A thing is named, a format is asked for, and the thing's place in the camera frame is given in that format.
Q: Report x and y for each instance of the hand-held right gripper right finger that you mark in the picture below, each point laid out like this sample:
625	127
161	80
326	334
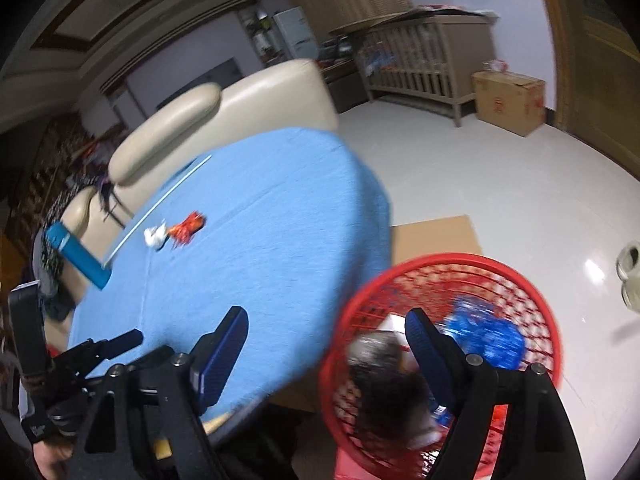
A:
425	355

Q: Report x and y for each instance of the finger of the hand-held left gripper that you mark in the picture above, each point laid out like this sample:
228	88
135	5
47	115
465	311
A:
115	342

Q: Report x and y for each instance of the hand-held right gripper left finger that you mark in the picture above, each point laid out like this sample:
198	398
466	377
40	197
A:
220	360

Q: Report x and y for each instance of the black plastic bag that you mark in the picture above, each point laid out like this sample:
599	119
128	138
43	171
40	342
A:
385	390

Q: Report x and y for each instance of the blue plastic bag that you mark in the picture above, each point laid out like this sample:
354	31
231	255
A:
485	335

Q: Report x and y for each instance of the red mesh basket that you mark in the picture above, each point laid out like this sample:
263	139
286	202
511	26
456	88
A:
360	310

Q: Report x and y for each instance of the person's left hand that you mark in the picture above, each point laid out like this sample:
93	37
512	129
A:
50	462

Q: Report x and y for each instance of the dark patterned clothes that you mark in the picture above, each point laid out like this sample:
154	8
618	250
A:
50	265

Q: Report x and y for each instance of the blue thermos bottle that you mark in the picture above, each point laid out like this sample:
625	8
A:
80	255

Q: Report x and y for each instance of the white tissue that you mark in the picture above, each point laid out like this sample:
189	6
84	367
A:
156	237

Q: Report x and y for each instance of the blue tablecloth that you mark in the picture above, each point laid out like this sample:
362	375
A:
250	235

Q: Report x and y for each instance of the orange snack wrapper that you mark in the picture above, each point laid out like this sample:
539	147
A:
187	227

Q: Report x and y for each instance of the thin white rod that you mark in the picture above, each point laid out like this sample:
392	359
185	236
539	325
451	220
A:
150	210

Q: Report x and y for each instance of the dark display shelf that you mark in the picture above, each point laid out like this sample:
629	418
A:
50	160

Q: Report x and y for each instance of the beige slipper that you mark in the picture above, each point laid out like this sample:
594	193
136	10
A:
630	260
632	296

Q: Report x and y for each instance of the cardboard box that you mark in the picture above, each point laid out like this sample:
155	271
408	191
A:
510	102

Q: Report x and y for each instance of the cream leather sofa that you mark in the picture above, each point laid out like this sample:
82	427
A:
280	95

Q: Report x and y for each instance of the black television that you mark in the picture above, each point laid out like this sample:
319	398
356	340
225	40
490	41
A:
220	76

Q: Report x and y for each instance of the wooden crib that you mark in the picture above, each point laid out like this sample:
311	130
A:
465	50

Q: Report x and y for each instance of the white standing air conditioner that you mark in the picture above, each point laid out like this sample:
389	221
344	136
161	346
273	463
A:
297	32

